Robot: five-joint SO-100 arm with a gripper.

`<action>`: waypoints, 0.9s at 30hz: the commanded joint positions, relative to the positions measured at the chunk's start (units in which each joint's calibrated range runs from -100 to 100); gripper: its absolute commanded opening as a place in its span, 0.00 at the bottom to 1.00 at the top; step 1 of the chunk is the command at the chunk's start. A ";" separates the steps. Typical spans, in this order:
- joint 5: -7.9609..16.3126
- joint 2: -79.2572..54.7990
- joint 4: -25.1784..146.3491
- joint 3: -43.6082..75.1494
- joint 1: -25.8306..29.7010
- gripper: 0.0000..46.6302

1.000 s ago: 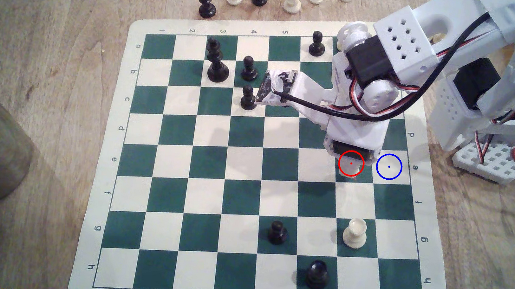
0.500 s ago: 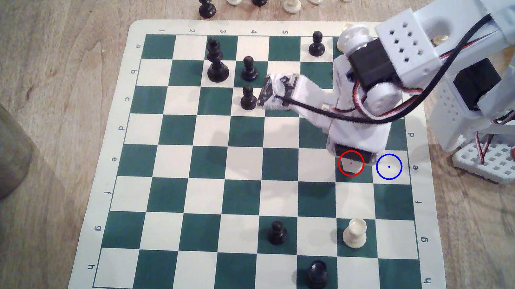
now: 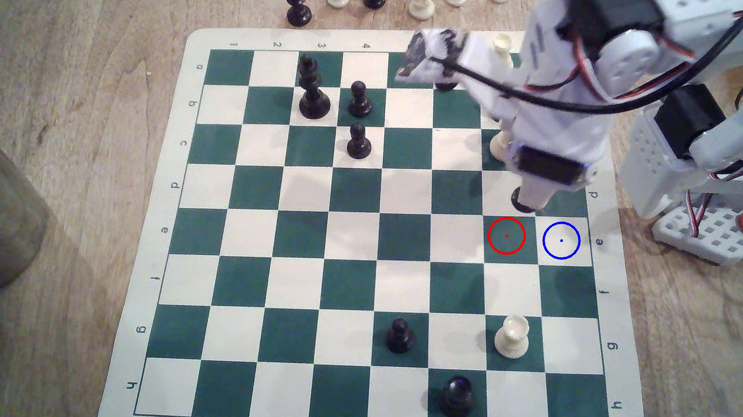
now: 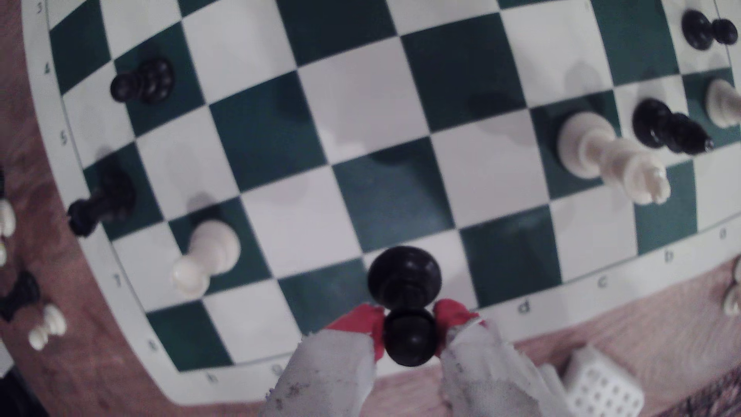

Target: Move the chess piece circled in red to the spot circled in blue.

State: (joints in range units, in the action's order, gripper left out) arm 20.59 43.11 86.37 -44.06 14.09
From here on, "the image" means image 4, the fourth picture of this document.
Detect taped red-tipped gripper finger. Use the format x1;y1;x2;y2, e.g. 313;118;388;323
433;299;574;417
261;304;386;417

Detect black chess pawn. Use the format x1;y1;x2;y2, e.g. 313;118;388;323
110;57;176;105
681;10;739;51
367;246;443;367

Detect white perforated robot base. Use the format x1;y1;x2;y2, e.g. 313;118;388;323
558;344;646;417

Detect white chess pawn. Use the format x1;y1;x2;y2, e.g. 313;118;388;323
172;220;241;299

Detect white chess queen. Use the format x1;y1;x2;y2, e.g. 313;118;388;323
557;112;672;205

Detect green white chess mat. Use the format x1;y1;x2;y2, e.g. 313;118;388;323
20;0;741;406

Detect black chess rook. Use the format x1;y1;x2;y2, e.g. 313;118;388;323
66;168;137;238

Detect black chess bishop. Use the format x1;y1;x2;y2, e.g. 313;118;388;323
632;98;714;155

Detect black chess piece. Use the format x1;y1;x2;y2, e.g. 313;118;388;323
0;271;41;322

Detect white chess rook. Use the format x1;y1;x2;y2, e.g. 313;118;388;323
705;78;741;128

